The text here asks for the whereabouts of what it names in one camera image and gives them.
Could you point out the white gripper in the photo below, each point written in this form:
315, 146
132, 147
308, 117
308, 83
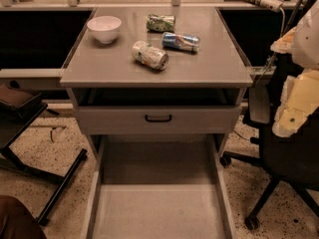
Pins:
308, 40

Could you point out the white green 7up can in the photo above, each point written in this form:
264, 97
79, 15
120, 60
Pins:
149, 55

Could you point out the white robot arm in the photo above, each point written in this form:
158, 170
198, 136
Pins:
302, 42

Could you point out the blue pepsi can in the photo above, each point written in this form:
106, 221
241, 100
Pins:
180, 42

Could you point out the green crumpled can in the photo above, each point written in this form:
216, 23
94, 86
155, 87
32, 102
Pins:
160, 23

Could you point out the grey open middle drawer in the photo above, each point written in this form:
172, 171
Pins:
158, 190

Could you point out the grey drawer cabinet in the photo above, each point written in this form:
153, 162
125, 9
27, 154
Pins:
172, 74

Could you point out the grey top drawer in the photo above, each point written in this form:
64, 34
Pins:
131, 120

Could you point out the black office chair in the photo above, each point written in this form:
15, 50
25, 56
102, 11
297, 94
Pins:
294, 159

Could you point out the white ceramic bowl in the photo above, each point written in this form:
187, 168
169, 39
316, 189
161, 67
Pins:
105, 29

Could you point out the brown object bottom left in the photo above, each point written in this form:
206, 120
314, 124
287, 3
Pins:
16, 221

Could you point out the black drawer handle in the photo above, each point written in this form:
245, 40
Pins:
158, 119

